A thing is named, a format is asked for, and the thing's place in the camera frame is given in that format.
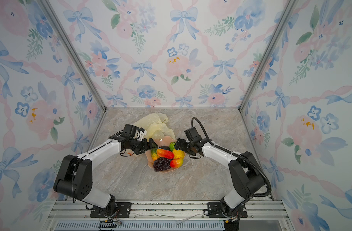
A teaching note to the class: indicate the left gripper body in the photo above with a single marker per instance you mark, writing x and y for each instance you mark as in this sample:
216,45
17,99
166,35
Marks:
139,146

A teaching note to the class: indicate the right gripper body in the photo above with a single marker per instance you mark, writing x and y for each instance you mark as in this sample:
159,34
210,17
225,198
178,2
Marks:
191,145

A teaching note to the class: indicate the green custard apple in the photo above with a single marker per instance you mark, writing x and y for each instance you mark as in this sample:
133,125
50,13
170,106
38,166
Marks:
172,146

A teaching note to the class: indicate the pink scalloped plate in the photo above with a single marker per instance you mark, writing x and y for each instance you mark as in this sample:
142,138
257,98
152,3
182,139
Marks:
164,142

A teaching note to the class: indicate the yellow plastic bag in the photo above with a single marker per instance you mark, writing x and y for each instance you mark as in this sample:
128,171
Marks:
155,127

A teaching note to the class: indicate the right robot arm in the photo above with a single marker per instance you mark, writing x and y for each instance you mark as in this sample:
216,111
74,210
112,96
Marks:
248,179

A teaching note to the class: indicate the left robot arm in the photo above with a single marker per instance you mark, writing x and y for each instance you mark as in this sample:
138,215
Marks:
75,175

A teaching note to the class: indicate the yellow lemon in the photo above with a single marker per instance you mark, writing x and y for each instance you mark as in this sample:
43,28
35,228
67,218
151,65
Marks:
178,154

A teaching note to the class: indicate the green yellow cucumber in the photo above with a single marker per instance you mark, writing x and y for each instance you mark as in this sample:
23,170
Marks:
154,154

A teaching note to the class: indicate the red yellow peach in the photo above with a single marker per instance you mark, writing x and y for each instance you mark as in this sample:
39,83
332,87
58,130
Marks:
176,163

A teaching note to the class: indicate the purple grape bunch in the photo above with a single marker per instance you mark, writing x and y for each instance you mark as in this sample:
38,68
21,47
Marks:
162,164

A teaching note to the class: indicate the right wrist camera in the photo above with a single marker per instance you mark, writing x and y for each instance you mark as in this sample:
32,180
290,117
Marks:
193,135

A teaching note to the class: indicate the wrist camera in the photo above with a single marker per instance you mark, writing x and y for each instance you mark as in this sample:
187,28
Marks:
193,135
133,132

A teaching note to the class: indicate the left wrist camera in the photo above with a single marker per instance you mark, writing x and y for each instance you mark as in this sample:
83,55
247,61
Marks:
133,132

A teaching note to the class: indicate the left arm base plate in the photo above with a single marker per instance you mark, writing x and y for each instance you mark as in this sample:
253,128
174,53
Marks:
113,210

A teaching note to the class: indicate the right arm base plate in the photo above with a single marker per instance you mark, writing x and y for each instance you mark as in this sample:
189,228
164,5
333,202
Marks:
220,210

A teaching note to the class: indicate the aluminium front rail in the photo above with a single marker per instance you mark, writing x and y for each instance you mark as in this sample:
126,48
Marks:
169,216

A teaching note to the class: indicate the left corner aluminium post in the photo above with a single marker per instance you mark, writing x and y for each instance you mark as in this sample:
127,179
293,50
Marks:
58,27

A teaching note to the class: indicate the corner aluminium post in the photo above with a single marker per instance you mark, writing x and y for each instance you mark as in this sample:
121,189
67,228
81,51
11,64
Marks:
58,27
284,18

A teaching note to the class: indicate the right corner aluminium post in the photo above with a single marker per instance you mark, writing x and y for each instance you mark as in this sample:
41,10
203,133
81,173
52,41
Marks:
284,18

